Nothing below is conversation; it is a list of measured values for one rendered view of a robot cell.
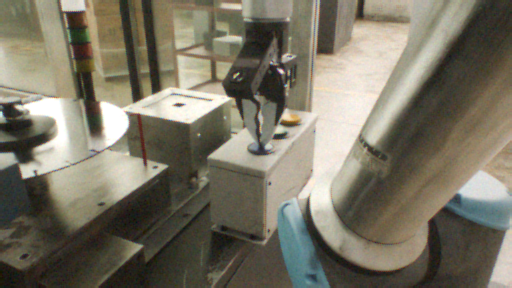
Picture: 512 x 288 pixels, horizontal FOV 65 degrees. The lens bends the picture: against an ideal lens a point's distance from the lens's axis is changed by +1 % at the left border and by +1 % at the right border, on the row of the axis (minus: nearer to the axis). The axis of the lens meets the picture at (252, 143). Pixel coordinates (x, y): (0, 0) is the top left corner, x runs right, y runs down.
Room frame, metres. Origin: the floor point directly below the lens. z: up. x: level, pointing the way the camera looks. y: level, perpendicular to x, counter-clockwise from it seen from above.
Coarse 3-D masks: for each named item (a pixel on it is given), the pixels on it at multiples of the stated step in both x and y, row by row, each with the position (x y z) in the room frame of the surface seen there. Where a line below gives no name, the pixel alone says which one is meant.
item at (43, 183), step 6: (36, 174) 0.55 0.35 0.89; (48, 174) 0.57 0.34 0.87; (24, 180) 0.54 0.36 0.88; (30, 180) 0.55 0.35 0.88; (36, 180) 0.55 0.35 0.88; (42, 180) 0.56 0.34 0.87; (48, 180) 0.57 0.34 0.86; (30, 186) 0.55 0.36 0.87; (36, 186) 0.55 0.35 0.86; (42, 186) 0.56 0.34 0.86; (48, 186) 0.56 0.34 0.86; (30, 192) 0.54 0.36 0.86; (36, 192) 0.55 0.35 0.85; (42, 192) 0.55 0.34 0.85
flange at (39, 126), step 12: (0, 120) 0.56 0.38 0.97; (12, 120) 0.56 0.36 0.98; (24, 120) 0.56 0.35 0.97; (36, 120) 0.59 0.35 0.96; (48, 120) 0.60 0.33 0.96; (0, 132) 0.55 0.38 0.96; (12, 132) 0.55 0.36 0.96; (24, 132) 0.55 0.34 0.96; (36, 132) 0.55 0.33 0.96; (48, 132) 0.56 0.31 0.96; (0, 144) 0.52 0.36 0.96; (12, 144) 0.52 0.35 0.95; (24, 144) 0.53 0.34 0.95
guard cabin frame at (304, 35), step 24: (48, 0) 1.16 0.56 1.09; (120, 0) 1.05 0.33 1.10; (144, 0) 1.02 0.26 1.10; (312, 0) 0.83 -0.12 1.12; (48, 24) 1.17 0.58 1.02; (144, 24) 1.02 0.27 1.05; (312, 24) 0.83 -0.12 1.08; (48, 48) 1.18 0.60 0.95; (312, 48) 0.84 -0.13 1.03; (72, 72) 1.15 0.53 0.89; (312, 72) 0.85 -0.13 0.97; (0, 96) 1.30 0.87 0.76; (24, 96) 1.25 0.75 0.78; (48, 96) 1.22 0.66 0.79; (72, 96) 1.15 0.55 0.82; (312, 96) 0.86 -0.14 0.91
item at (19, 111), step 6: (36, 96) 0.60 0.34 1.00; (42, 96) 0.61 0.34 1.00; (0, 102) 0.56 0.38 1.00; (6, 102) 0.56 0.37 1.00; (12, 102) 0.56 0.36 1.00; (18, 102) 0.57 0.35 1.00; (24, 102) 0.58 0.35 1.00; (30, 102) 0.59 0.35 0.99; (0, 108) 0.56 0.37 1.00; (6, 108) 0.56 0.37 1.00; (12, 108) 0.56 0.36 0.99; (18, 108) 0.55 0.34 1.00; (24, 108) 0.55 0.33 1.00; (6, 114) 0.56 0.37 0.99; (12, 114) 0.56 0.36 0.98; (18, 114) 0.56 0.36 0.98
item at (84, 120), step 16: (0, 112) 0.66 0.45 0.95; (32, 112) 0.66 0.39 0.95; (48, 112) 0.66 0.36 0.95; (64, 112) 0.66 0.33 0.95; (80, 112) 0.66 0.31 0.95; (96, 112) 0.66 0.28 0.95; (112, 112) 0.66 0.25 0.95; (64, 128) 0.59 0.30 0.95; (80, 128) 0.59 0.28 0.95; (96, 128) 0.59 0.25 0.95; (112, 128) 0.59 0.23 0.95; (32, 144) 0.53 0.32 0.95; (48, 144) 0.53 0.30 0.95; (64, 144) 0.53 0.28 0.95; (80, 144) 0.53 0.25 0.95; (96, 144) 0.53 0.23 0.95; (112, 144) 0.53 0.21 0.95; (0, 160) 0.48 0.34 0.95; (16, 160) 0.48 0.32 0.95; (32, 160) 0.48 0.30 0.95; (48, 160) 0.48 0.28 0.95; (64, 160) 0.48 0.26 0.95; (80, 160) 0.48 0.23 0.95; (32, 176) 0.43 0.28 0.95
